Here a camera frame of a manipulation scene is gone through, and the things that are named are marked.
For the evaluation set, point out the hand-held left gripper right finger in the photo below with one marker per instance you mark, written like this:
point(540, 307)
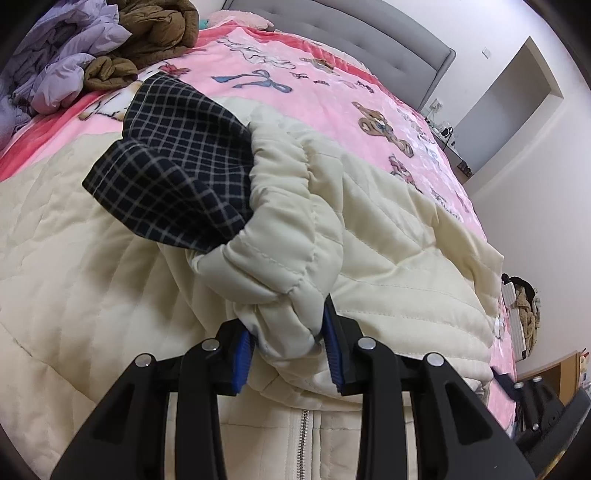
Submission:
point(332, 344)

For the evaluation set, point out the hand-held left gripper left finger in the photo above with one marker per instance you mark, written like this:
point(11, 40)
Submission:
point(242, 355)

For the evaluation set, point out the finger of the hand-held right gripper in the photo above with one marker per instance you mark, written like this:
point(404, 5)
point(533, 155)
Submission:
point(503, 381)

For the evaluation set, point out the cream quilted jacket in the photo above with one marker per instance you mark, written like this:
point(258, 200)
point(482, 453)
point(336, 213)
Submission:
point(392, 240)

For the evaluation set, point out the wooden desk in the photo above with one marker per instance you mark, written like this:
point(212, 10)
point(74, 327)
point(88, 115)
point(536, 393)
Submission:
point(568, 369)

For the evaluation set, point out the black open suitcase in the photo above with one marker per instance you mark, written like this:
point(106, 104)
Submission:
point(512, 318)

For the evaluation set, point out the beige cloth bundle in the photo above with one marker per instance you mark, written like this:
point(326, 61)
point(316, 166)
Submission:
point(526, 314)

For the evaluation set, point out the grey nightstand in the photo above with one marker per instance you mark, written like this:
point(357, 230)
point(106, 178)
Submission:
point(455, 152)

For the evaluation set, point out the pink printed blanket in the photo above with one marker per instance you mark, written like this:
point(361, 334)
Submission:
point(314, 106)

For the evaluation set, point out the grey padded headboard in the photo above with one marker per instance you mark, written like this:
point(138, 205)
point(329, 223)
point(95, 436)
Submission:
point(369, 41)

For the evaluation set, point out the brown padded jacket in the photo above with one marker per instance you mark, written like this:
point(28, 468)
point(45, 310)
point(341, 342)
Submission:
point(157, 32)

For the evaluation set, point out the teal plush toy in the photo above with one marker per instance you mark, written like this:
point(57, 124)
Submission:
point(204, 22)

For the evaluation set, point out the pink plush pillow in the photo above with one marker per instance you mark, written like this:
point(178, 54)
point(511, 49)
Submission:
point(240, 16)

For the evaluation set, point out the purple padded jacket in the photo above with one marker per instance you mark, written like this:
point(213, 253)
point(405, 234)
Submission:
point(69, 50)

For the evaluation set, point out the white wall socket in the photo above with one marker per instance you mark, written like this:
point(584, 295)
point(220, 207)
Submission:
point(436, 107)

